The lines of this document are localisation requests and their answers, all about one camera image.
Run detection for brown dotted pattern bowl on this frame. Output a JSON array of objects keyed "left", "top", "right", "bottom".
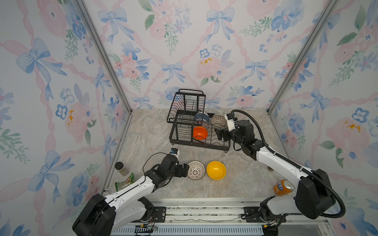
[{"left": 211, "top": 114, "right": 227, "bottom": 127}]

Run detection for white lattice pattern bowl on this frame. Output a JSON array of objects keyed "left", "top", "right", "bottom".
[{"left": 187, "top": 161, "right": 206, "bottom": 181}]

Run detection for orange plastic bowl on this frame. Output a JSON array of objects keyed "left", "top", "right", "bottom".
[{"left": 193, "top": 126, "right": 208, "bottom": 140}]

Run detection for blue triangle pattern bowl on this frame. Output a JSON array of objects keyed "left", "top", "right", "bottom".
[{"left": 193, "top": 112, "right": 210, "bottom": 124}]

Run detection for pink striped bowl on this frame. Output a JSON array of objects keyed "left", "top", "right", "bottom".
[{"left": 197, "top": 120, "right": 209, "bottom": 130}]

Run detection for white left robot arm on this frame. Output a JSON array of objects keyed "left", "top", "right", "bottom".
[{"left": 72, "top": 148, "right": 188, "bottom": 236}]

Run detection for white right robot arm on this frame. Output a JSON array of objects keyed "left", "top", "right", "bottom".
[{"left": 215, "top": 120, "right": 345, "bottom": 221}]

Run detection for small dark spice jar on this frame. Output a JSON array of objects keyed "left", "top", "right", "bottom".
[{"left": 114, "top": 161, "right": 129, "bottom": 177}]

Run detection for green snack packet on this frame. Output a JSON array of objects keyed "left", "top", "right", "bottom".
[{"left": 115, "top": 173, "right": 135, "bottom": 192}]

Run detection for yellow plastic bowl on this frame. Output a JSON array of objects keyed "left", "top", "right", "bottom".
[{"left": 206, "top": 161, "right": 226, "bottom": 180}]

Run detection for orange soda can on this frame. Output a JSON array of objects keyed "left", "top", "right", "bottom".
[{"left": 273, "top": 179, "right": 295, "bottom": 196}]

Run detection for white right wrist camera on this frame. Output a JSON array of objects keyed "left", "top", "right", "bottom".
[{"left": 224, "top": 113, "right": 237, "bottom": 132}]

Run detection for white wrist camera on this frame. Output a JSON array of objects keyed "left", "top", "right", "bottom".
[
  {"left": 224, "top": 113, "right": 237, "bottom": 132},
  {"left": 170, "top": 148, "right": 180, "bottom": 158}
]

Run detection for black corrugated cable conduit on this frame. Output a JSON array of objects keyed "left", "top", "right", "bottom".
[{"left": 230, "top": 109, "right": 346, "bottom": 219}]

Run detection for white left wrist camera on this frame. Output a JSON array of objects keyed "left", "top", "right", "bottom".
[{"left": 170, "top": 148, "right": 180, "bottom": 158}]

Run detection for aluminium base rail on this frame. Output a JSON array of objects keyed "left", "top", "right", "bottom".
[{"left": 113, "top": 198, "right": 334, "bottom": 236}]

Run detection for black wire dish rack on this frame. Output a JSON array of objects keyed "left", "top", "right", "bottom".
[{"left": 166, "top": 89, "right": 230, "bottom": 152}]

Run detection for aluminium frame post right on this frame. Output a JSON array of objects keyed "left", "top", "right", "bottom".
[{"left": 266, "top": 0, "right": 339, "bottom": 114}]

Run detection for aluminium frame post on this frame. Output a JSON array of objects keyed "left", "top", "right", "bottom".
[
  {"left": 266, "top": 0, "right": 339, "bottom": 114},
  {"left": 72, "top": 0, "right": 132, "bottom": 114}
]

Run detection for aluminium frame post left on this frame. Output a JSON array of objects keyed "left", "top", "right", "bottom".
[{"left": 72, "top": 0, "right": 132, "bottom": 114}]

